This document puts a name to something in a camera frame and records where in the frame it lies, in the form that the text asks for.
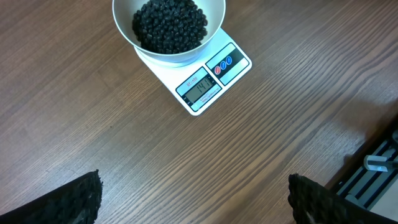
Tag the white digital kitchen scale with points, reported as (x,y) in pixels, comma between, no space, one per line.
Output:
(205,78)

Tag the grey clip on rail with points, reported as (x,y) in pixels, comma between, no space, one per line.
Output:
(379,163)

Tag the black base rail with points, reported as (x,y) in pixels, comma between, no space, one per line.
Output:
(370,187)

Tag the white bowl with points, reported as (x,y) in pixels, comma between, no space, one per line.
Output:
(123,11)

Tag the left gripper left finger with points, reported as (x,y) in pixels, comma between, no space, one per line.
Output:
(75,202)

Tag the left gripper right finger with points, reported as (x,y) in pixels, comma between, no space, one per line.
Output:
(312,203)

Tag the black beans in bowl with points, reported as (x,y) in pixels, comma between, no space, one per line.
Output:
(169,26)

